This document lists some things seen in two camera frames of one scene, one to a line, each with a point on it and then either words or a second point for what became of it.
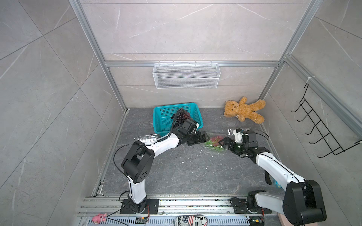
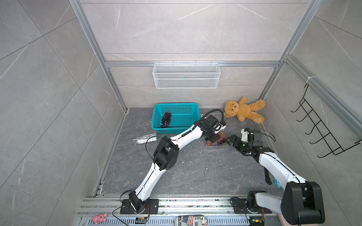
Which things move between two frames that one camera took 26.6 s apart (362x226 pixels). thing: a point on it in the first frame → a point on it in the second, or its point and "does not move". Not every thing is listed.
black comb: [267, 178] does not move
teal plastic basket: [163, 123] does not move
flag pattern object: [191, 220] does not move
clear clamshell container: [148, 139] does not move
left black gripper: [199, 140] → [213, 139]
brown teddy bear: [243, 110] does not move
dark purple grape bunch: [181, 115] → [166, 119]
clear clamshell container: [232, 132] → [221, 140]
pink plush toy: [97, 219] does not move
